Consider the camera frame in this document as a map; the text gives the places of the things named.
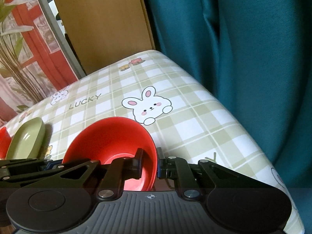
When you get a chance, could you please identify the red plastic bowl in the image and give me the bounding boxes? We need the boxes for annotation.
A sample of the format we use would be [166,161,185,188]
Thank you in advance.
[62,117,158,191]

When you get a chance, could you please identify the green plastic plate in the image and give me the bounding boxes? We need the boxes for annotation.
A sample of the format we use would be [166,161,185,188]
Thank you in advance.
[6,117,45,160]

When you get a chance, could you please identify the red bowl at edge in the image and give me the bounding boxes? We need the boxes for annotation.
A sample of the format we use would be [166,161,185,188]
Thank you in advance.
[0,127,12,159]

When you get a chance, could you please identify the checkered bunny tablecloth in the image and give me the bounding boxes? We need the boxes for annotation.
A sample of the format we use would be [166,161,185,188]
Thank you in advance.
[1,51,305,233]

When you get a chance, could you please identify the red patterned poster board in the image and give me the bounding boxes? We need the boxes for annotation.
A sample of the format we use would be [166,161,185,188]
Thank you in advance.
[1,0,86,125]

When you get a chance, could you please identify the teal curtain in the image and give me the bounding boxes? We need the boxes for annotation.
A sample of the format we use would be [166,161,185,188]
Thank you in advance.
[145,0,311,233]

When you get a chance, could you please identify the brown cardboard panel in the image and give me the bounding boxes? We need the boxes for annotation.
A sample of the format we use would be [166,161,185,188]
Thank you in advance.
[54,0,155,74]

